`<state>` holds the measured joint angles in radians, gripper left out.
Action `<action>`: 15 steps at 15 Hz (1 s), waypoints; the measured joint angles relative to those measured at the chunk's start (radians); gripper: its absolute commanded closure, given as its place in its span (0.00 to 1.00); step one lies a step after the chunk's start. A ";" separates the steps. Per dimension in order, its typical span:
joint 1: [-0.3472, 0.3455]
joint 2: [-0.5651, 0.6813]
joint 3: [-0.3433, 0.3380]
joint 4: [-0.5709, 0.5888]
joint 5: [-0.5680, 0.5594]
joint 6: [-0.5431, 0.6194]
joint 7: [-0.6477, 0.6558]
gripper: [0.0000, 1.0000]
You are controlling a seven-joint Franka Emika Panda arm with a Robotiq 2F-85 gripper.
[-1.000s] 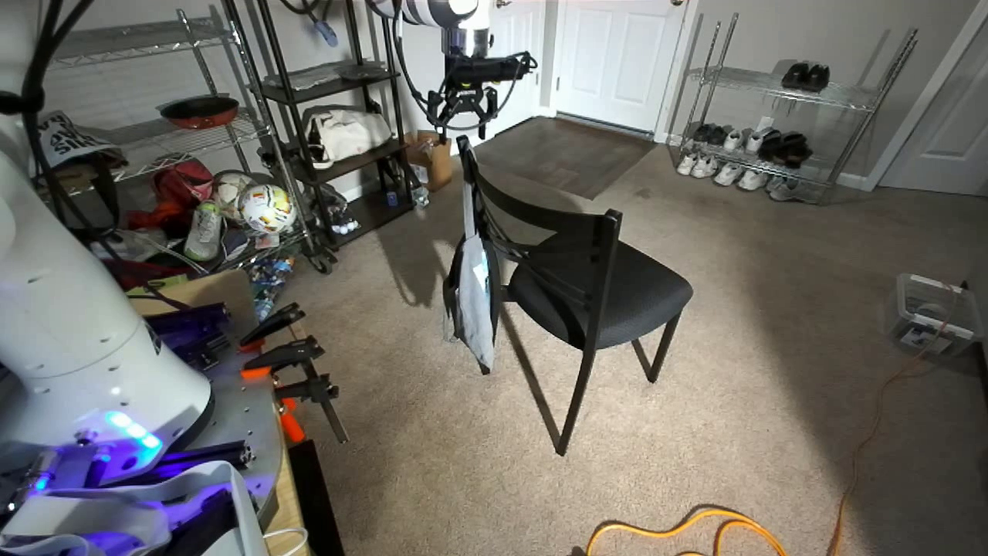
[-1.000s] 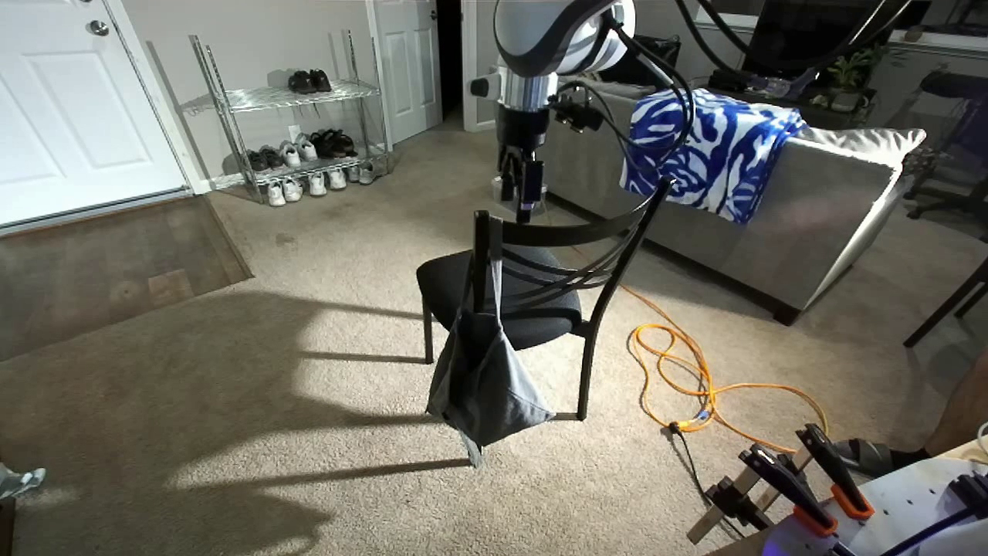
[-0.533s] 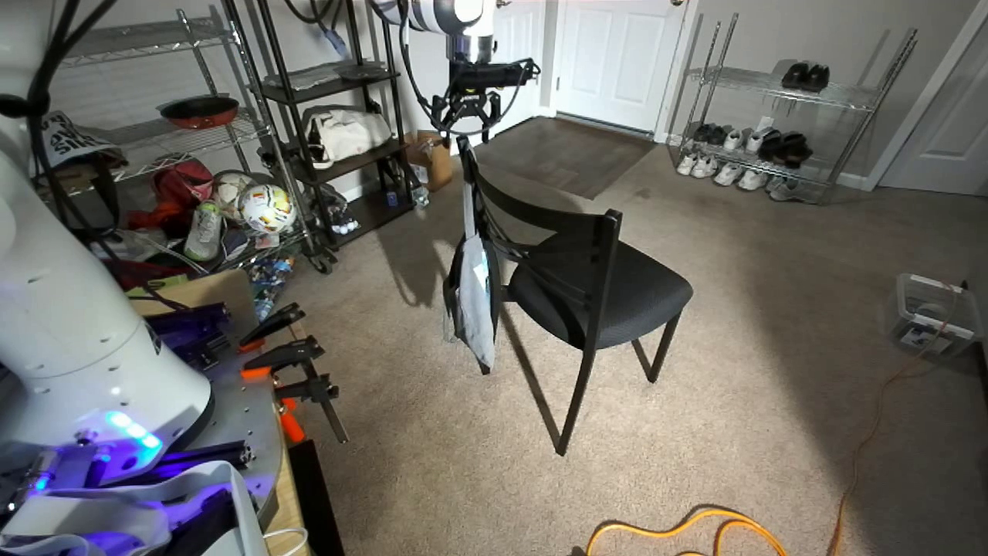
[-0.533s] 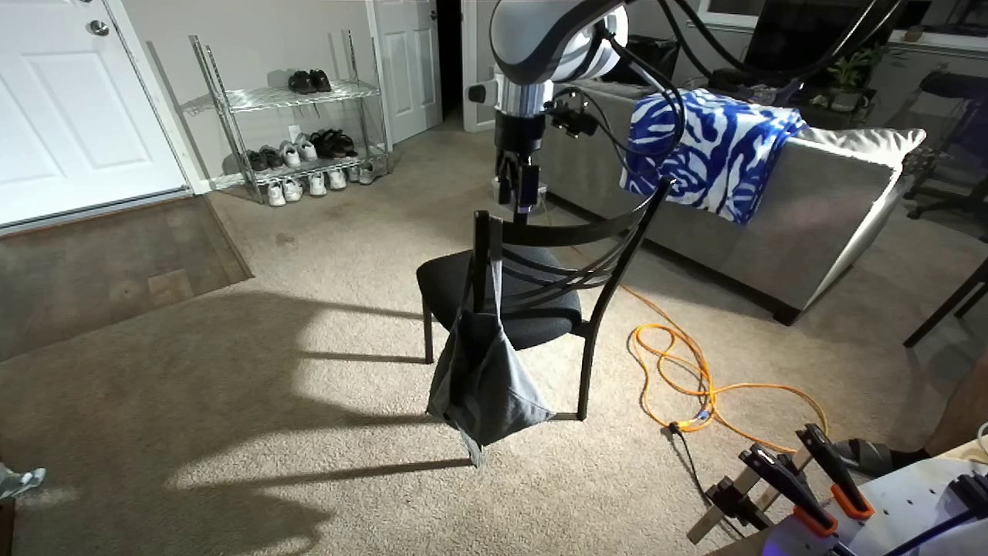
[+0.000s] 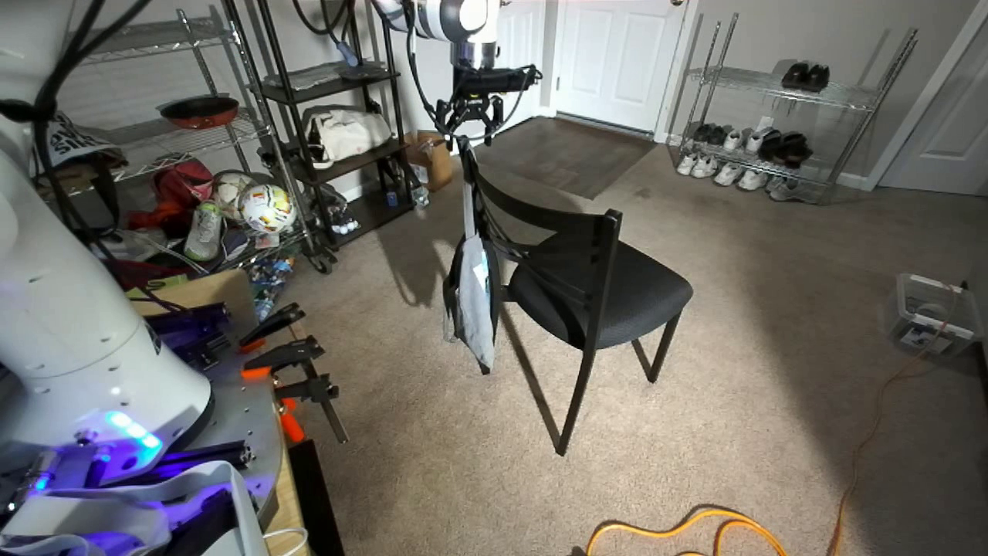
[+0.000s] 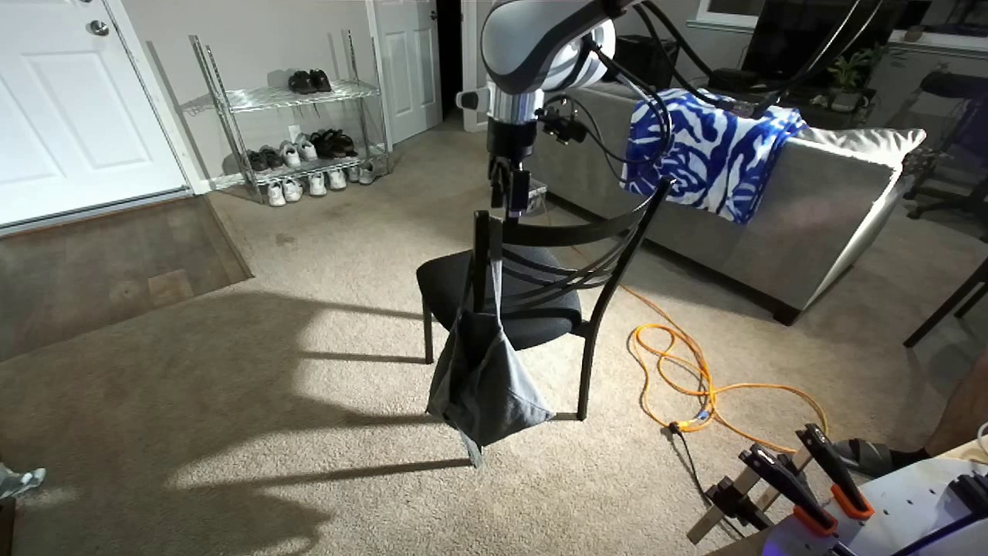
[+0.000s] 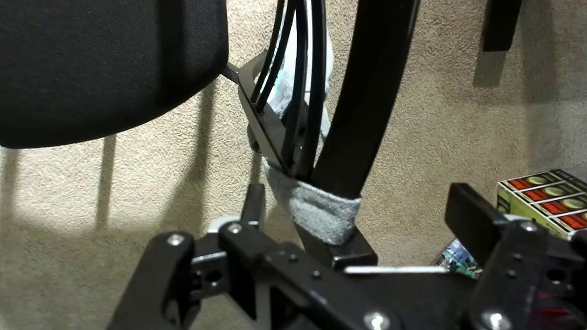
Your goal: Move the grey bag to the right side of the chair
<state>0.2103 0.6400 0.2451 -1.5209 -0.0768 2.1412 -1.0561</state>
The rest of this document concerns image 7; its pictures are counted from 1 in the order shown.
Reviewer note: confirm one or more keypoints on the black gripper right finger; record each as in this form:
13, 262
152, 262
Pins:
514, 268

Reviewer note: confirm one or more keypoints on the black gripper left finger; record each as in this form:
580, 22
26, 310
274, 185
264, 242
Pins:
165, 275

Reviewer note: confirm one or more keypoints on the grey cloth bag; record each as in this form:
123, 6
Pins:
321, 213

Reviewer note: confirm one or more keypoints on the black chair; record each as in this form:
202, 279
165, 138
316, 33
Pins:
103, 66

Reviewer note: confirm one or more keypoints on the blue teal package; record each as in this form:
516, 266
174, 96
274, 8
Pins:
459, 257

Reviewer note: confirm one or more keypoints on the black square leg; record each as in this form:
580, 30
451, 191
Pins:
501, 24

